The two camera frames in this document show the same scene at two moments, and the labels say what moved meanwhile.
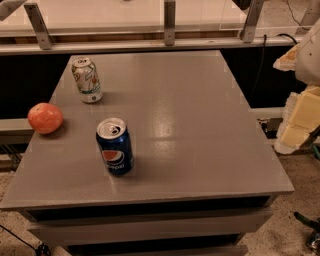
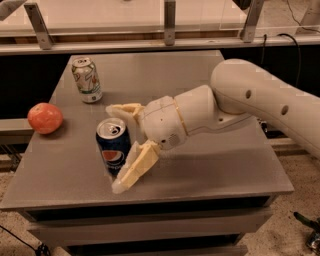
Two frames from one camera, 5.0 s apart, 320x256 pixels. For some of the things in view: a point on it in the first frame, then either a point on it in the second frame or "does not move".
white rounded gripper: (309, 63) -> (160, 120)
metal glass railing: (72, 26) does not move
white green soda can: (85, 75) does not move
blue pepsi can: (114, 141) does not move
